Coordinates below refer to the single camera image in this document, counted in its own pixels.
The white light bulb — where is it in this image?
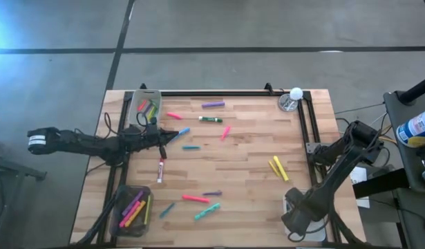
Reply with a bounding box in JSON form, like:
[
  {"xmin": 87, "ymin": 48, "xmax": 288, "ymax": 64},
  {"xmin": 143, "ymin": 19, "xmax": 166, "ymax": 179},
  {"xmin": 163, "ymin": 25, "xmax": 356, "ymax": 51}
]
[{"xmin": 289, "ymin": 86, "xmax": 304, "ymax": 102}]

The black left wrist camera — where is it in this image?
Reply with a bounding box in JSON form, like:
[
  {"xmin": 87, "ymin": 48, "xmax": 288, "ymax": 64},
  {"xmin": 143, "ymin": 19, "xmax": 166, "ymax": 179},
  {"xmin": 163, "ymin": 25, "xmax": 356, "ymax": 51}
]
[{"xmin": 142, "ymin": 123, "xmax": 160, "ymax": 138}]

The black pole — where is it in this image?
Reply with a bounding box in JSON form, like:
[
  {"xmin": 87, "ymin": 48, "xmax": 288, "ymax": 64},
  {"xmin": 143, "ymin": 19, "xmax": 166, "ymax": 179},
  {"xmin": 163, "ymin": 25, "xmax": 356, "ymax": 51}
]
[{"xmin": 397, "ymin": 74, "xmax": 425, "ymax": 105}]

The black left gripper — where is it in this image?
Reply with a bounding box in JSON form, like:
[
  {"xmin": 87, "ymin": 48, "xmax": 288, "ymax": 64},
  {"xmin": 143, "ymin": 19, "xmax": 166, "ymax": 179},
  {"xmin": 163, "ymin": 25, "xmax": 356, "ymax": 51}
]
[{"xmin": 124, "ymin": 120, "xmax": 180, "ymax": 160}]

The white paper sheet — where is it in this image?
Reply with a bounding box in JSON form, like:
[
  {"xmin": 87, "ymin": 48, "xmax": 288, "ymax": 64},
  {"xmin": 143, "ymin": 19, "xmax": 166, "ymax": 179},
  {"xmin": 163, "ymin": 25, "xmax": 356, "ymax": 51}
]
[{"xmin": 349, "ymin": 165, "xmax": 370, "ymax": 209}]

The clear plastic storage bin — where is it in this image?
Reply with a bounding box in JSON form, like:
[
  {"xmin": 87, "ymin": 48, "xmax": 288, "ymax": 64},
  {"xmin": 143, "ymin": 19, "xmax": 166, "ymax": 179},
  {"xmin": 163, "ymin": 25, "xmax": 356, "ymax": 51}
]
[{"xmin": 109, "ymin": 185, "xmax": 154, "ymax": 238}]

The black flat bar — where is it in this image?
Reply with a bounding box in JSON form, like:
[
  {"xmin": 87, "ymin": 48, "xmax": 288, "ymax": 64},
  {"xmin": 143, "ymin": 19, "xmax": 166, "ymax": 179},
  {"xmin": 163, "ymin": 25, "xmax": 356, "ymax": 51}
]
[{"xmin": 352, "ymin": 167, "xmax": 410, "ymax": 200}]

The orange highlighter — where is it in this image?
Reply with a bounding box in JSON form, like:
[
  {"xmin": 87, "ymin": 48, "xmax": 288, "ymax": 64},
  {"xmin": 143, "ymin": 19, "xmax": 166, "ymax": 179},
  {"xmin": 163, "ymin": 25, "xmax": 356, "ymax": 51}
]
[{"xmin": 124, "ymin": 200, "xmax": 147, "ymax": 228}]

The grey metal cart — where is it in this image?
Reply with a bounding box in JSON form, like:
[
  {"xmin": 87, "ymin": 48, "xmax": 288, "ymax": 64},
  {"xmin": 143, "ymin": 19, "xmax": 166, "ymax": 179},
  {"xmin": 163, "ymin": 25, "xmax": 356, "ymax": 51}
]
[{"xmin": 383, "ymin": 90, "xmax": 425, "ymax": 249}]

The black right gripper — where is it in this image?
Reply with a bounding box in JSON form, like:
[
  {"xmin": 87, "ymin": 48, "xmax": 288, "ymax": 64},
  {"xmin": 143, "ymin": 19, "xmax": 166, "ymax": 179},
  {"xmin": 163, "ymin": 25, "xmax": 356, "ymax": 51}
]
[{"xmin": 281, "ymin": 187, "xmax": 325, "ymax": 239}]

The coral Sharpie highlighter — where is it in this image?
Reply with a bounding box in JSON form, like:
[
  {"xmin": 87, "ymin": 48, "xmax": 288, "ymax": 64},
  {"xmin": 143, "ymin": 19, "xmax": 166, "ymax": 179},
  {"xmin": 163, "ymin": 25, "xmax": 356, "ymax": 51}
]
[{"xmin": 182, "ymin": 194, "xmax": 211, "ymax": 204}]

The black stand base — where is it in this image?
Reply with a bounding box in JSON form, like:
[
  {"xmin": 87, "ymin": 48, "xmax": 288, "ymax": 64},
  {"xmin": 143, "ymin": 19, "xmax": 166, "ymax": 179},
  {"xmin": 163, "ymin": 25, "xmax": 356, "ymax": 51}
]
[{"xmin": 0, "ymin": 138, "xmax": 47, "ymax": 249}]

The grey mounting plate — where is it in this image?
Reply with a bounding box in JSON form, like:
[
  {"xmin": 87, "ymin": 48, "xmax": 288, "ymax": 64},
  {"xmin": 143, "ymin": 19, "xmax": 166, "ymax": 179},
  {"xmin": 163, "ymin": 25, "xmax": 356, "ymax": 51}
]
[{"xmin": 305, "ymin": 141, "xmax": 325, "ymax": 155}]

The white blue spray can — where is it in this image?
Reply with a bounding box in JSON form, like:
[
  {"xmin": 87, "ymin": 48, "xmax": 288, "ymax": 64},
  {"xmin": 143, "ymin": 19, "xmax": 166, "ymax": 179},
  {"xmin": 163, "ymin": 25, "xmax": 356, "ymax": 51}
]
[{"xmin": 395, "ymin": 106, "xmax": 425, "ymax": 149}]

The teal Sharpie highlighter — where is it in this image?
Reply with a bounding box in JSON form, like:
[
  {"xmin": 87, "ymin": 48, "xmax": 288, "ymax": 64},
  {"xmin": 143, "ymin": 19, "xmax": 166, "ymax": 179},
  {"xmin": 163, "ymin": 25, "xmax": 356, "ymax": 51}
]
[{"xmin": 193, "ymin": 203, "xmax": 221, "ymax": 221}]

